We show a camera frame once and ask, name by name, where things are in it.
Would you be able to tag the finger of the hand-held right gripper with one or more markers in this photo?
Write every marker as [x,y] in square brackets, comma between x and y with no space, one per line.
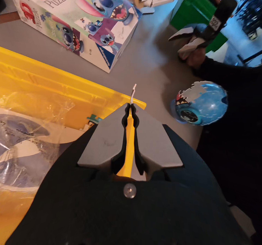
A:
[182,33]
[190,47]

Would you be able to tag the blue round ball stand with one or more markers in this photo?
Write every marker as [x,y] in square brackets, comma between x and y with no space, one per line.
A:
[173,114]

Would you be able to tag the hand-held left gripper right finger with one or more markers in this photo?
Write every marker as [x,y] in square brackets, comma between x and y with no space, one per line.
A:
[155,144]

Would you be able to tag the clear plastic bag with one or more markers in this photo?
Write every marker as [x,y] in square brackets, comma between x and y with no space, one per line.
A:
[30,146]

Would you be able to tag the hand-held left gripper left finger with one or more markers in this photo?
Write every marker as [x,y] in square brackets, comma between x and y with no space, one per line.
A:
[106,142]

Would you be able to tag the person's right forearm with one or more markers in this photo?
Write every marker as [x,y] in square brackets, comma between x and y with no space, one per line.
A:
[235,75]

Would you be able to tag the white puzzle piece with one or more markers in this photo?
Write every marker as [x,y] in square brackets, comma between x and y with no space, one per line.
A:
[133,95]

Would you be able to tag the blue puzzle ball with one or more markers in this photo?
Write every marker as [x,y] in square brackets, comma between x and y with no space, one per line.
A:
[208,106]

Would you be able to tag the yellow plastic bin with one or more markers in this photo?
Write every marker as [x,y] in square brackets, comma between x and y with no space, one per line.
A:
[41,79]

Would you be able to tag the teal puzzle piece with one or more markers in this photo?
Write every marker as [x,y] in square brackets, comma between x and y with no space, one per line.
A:
[94,118]

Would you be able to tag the green plastic bin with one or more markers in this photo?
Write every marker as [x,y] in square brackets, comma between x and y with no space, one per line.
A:
[190,9]

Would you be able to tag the printed puzzle box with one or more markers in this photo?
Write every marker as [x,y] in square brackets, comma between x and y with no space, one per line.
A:
[61,9]

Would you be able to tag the person's right hand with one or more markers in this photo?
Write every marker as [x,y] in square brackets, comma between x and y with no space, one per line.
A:
[197,57]

